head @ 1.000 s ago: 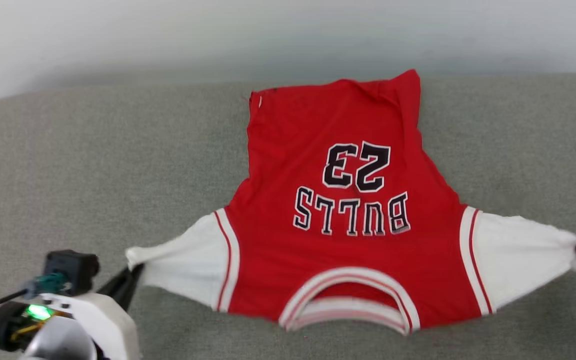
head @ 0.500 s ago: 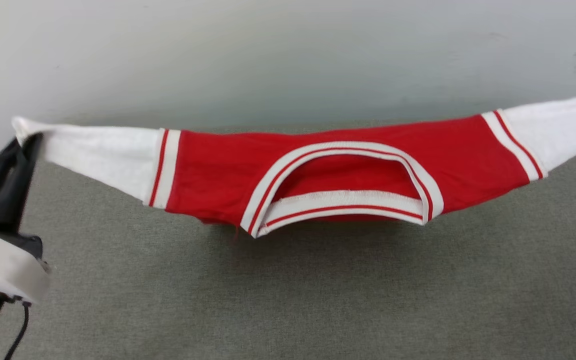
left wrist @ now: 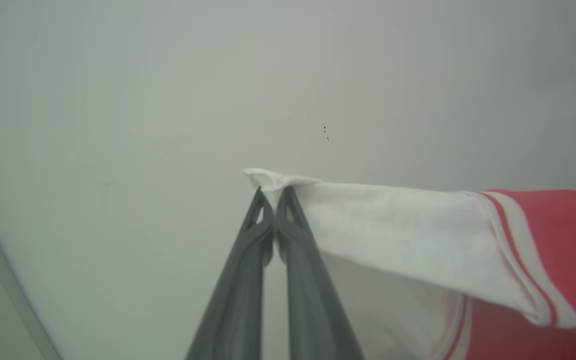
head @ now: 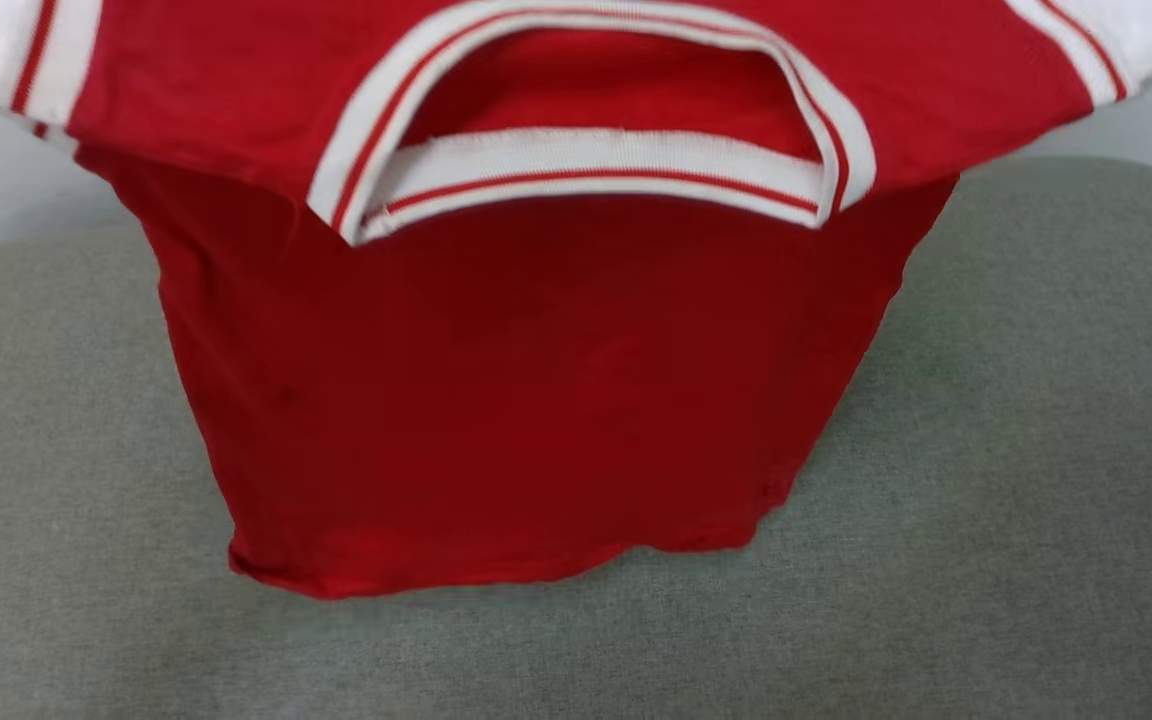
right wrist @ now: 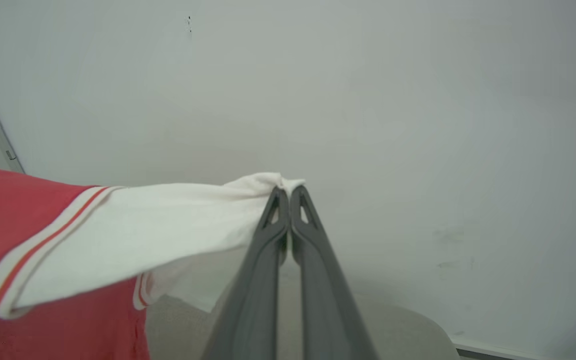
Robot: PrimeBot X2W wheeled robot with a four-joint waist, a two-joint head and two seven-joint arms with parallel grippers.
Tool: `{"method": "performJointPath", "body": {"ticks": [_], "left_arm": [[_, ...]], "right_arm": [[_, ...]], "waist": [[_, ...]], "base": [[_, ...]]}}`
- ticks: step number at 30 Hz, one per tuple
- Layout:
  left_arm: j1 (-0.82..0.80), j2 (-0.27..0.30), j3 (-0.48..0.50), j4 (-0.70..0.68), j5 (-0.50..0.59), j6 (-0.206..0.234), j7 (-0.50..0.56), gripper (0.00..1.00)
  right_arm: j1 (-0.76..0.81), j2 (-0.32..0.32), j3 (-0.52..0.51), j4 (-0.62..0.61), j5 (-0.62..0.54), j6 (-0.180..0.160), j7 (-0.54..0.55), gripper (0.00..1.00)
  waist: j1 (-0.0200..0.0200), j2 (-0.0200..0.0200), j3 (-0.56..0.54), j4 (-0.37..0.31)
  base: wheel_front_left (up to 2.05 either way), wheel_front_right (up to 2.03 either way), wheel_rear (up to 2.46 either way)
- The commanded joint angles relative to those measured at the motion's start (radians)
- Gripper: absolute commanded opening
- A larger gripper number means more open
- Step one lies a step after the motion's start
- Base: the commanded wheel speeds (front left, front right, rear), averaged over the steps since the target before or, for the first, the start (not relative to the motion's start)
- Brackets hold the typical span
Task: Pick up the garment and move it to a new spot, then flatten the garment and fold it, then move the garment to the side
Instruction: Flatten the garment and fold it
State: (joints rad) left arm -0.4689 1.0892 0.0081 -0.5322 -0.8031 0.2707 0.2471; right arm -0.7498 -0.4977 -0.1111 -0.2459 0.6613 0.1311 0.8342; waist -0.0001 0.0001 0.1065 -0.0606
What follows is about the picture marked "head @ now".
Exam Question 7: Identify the red shirt with white trim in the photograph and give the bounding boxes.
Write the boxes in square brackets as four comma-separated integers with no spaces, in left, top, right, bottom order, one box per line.
[0,0,1152,602]

